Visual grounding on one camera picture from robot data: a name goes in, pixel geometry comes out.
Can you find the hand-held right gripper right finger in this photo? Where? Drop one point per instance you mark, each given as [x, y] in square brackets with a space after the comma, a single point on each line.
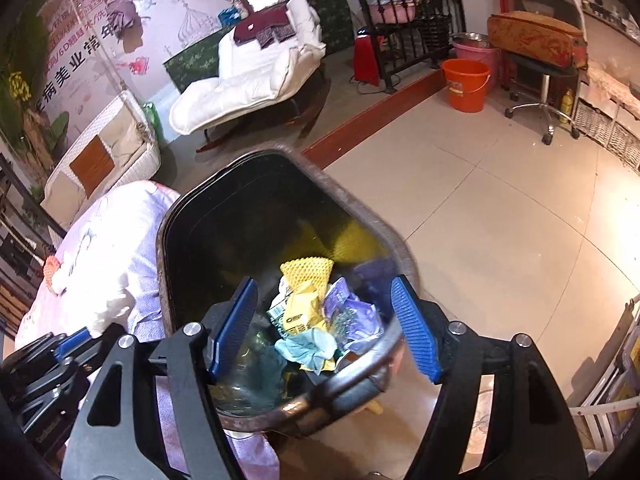
[415, 330]

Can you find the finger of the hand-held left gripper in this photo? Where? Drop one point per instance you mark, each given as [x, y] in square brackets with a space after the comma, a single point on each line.
[72, 345]
[55, 390]

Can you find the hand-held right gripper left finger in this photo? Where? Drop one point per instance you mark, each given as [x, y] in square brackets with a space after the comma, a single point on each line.
[235, 325]

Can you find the green drink carton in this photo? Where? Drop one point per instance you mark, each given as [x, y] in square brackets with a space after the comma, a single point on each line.
[265, 375]

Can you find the purple plastic wrapper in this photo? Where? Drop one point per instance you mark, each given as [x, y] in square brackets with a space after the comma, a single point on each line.
[350, 317]

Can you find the yellow snack bag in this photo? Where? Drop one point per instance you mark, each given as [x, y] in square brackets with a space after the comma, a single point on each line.
[300, 310]

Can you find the light blue tissue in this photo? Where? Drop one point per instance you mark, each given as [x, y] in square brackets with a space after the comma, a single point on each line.
[305, 347]

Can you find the yellow foam net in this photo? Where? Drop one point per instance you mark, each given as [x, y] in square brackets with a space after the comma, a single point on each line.
[305, 272]

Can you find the dark trash bin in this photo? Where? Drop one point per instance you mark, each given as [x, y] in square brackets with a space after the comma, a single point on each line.
[240, 220]

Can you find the floral bedsheet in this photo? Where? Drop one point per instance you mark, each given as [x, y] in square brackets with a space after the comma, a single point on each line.
[100, 260]

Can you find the brown square cushion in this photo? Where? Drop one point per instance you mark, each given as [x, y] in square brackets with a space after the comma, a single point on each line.
[91, 165]

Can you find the beige sofa with cushions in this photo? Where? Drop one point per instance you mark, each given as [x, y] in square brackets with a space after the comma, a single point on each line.
[130, 160]

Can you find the white padded lounge chair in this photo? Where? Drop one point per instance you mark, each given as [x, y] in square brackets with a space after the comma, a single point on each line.
[240, 90]

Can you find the orange plastic bucket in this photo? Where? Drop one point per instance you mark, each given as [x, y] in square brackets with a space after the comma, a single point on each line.
[465, 87]

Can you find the yellow oil bottle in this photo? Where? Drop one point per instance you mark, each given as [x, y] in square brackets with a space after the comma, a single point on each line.
[566, 107]

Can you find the wheeled metal stool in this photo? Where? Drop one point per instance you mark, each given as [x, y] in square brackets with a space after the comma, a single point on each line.
[542, 90]

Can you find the red electric heater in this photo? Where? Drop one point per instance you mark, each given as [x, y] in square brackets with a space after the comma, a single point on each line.
[366, 57]

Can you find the pink plastic basin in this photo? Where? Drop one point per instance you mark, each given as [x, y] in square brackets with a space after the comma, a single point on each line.
[482, 57]

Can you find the white wicker shelf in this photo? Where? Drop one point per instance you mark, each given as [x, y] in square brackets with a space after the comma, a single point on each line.
[610, 120]

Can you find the black iron rack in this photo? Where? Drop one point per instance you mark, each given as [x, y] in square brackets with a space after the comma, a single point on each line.
[415, 35]

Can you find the maroon folded cloth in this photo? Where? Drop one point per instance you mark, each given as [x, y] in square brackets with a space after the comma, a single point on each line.
[265, 27]

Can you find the orange patterned bolster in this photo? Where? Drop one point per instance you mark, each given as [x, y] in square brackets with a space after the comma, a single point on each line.
[535, 37]

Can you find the green patterned box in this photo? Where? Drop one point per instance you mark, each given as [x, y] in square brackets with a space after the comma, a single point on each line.
[332, 15]

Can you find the folded purple umbrella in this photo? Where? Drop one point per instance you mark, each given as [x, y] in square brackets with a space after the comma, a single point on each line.
[117, 5]

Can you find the white metal frame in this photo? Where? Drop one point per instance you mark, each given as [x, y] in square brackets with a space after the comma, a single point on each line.
[607, 385]

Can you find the wall poster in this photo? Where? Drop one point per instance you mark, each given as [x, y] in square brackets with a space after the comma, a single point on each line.
[65, 35]

